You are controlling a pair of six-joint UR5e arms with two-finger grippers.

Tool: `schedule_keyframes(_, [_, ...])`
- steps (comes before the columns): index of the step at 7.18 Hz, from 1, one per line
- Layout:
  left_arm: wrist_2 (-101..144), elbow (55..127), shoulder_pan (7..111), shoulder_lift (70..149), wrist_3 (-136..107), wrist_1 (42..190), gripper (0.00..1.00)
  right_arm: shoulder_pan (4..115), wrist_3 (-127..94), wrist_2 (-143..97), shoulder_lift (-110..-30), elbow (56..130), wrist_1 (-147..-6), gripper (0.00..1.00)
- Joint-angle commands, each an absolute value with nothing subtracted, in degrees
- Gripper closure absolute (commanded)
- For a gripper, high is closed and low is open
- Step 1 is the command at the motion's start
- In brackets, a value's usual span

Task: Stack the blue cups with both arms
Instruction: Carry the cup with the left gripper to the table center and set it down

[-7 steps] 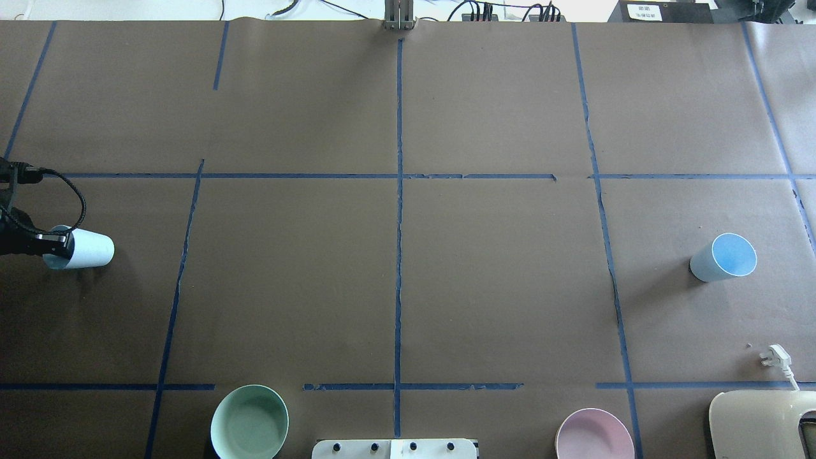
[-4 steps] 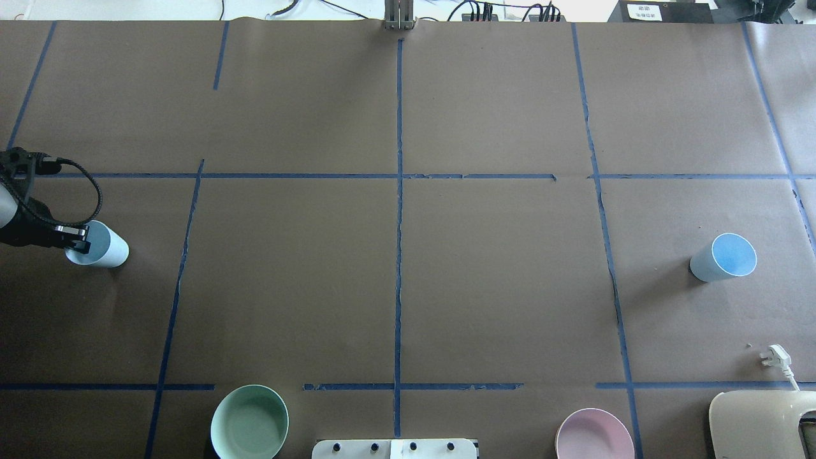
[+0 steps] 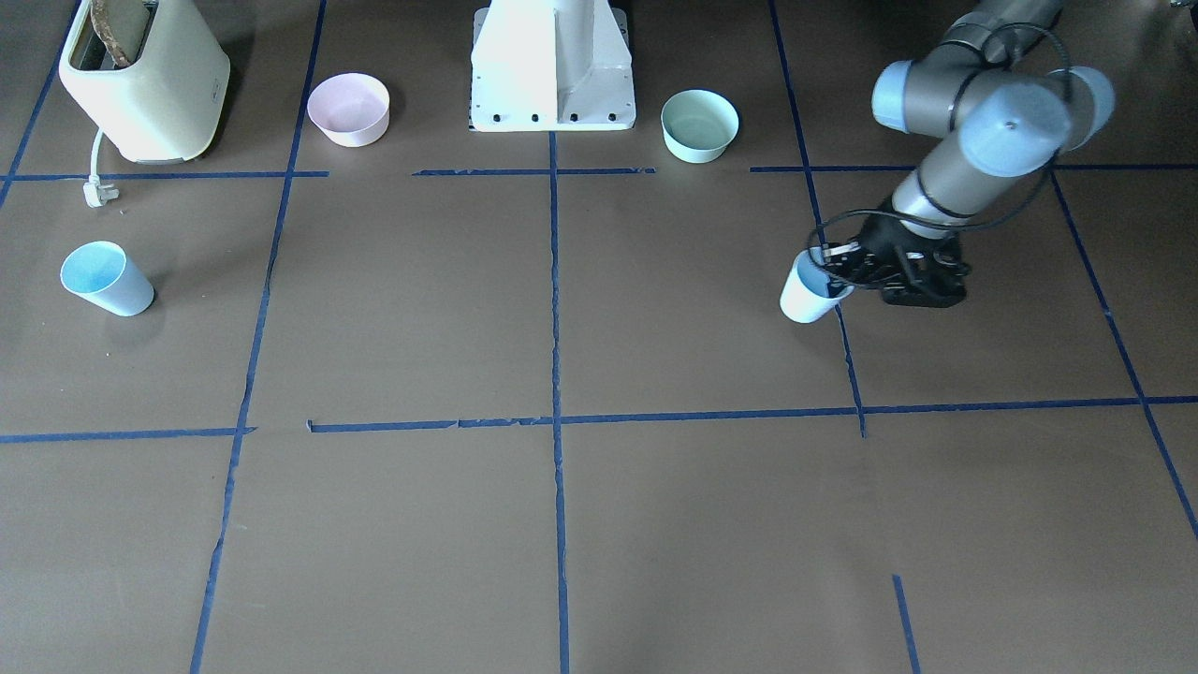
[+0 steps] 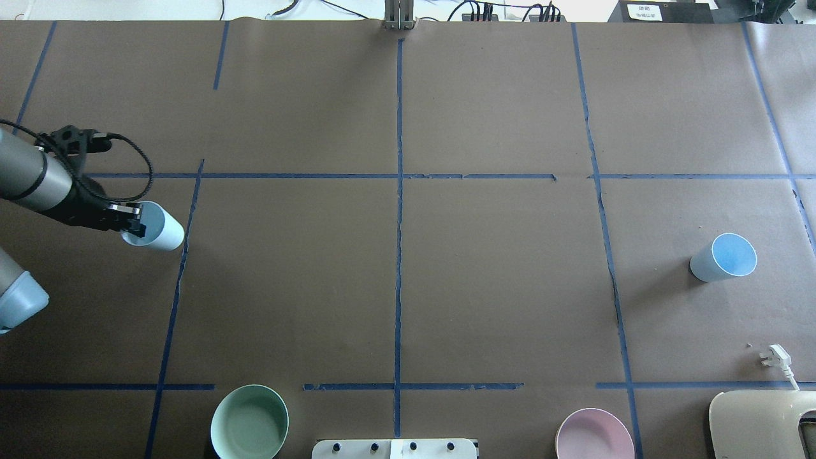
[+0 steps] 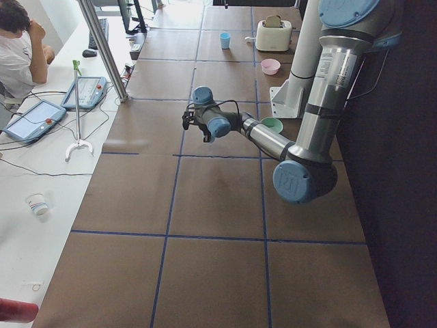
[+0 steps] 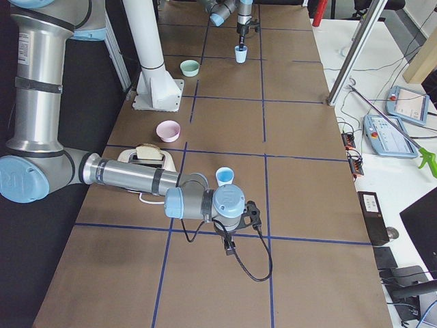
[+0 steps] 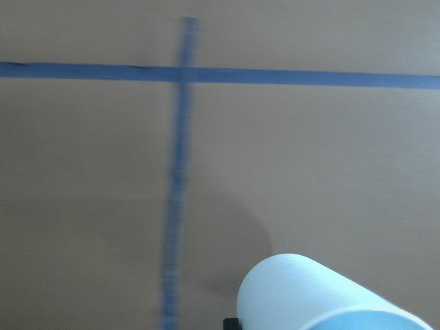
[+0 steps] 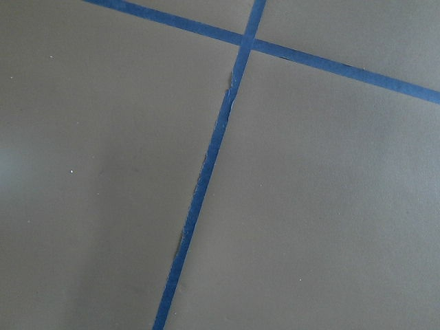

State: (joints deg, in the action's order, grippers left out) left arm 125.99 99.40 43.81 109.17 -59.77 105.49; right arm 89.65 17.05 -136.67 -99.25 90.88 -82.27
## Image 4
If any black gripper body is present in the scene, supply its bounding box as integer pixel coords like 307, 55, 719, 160
61, 180, 141, 232

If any light blue cup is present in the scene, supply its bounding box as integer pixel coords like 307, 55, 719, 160
120, 201, 186, 252

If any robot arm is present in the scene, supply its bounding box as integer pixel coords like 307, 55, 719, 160
1, 120, 147, 237

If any green bowl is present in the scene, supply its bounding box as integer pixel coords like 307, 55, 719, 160
210, 384, 289, 458

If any pink bowl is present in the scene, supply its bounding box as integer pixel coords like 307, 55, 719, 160
554, 407, 636, 458

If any black power box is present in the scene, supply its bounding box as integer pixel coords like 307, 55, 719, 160
607, 1, 714, 24

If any blue cup right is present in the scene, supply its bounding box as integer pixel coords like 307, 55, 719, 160
690, 233, 758, 282

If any cream toaster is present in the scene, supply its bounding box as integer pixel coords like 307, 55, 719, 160
708, 390, 815, 458

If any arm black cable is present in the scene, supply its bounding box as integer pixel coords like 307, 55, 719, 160
0, 119, 155, 203

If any aluminium frame post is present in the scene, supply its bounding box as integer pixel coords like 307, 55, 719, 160
384, 0, 416, 30

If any white camera pillar mount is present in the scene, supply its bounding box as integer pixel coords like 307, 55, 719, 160
311, 438, 480, 458

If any white plug and cord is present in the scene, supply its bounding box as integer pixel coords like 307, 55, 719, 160
759, 344, 801, 391

